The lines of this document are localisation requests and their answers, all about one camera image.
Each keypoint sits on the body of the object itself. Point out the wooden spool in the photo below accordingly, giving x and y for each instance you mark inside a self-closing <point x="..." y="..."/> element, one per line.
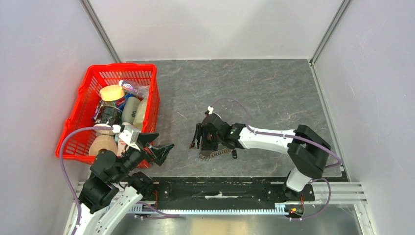
<point x="101" y="143"/>

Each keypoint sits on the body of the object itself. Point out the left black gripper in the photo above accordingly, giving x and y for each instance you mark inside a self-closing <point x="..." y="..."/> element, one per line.
<point x="159" y="154"/>

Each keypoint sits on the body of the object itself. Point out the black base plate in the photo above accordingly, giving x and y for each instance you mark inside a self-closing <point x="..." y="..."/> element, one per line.
<point x="222" y="193"/>

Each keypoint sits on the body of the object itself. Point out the cream bottle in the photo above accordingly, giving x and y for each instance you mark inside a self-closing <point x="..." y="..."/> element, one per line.
<point x="140" y="114"/>

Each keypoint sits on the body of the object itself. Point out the grey red key holder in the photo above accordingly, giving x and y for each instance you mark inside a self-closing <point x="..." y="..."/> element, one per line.
<point x="206" y="153"/>

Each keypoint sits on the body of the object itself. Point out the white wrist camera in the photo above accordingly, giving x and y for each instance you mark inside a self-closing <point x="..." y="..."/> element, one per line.
<point x="209" y="113"/>
<point x="128" y="134"/>

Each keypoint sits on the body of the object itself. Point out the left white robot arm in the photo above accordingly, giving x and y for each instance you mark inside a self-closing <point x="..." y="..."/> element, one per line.
<point x="112" y="189"/>

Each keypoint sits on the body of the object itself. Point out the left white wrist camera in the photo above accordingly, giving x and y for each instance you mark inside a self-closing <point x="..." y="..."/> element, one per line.
<point x="128" y="134"/>

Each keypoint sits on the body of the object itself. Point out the clear plastic bottle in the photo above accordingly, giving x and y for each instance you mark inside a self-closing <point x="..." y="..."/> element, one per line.
<point x="136" y="89"/>

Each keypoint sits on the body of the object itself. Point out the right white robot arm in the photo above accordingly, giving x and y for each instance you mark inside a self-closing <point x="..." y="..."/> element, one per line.
<point x="306" y="149"/>

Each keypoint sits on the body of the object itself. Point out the grey green bottle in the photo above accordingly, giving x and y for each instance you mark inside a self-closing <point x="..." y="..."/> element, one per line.
<point x="130" y="109"/>

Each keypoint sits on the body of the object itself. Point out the black key fob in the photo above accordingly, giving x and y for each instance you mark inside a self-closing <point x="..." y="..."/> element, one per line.
<point x="234" y="154"/>

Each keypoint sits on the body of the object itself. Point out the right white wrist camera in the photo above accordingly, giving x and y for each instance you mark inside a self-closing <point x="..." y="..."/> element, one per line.
<point x="209" y="113"/>

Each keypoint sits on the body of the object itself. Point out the white slotted cable duct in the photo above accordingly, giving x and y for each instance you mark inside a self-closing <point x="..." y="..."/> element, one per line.
<point x="276" y="209"/>

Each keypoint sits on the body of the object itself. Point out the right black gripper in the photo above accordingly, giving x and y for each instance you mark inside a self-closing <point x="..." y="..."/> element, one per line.
<point x="200" y="130"/>

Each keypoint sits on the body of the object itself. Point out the yellow lid dark jar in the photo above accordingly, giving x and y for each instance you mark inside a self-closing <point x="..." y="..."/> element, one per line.
<point x="108" y="113"/>

